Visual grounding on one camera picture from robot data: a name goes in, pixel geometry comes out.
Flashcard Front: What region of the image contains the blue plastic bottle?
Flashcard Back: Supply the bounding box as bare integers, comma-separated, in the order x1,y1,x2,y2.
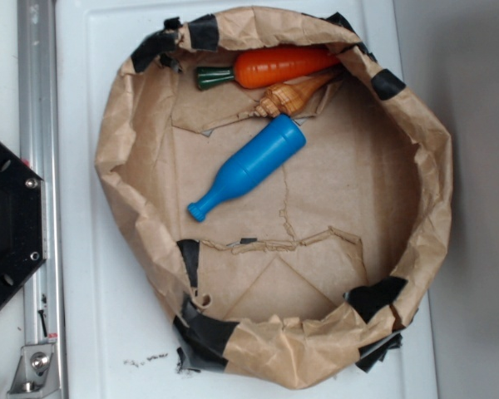
187,114,306,222

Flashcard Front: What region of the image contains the brown paper bag tray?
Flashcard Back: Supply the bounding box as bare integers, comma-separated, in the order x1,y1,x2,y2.
95,7,453,389

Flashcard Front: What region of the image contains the wooden seashell toy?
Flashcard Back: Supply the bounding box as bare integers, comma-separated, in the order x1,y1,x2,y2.
252,70,342,118

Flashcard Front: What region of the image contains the orange toy carrot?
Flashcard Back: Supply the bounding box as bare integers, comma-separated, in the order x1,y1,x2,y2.
196,47,340,90

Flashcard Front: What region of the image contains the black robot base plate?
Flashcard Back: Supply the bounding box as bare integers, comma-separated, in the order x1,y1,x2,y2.
0,142,45,311

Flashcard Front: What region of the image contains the aluminium extrusion rail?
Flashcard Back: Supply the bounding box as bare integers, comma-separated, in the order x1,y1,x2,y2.
17,1,69,398

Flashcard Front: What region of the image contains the metal corner bracket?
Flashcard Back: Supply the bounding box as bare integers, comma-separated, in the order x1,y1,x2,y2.
7,343,60,398

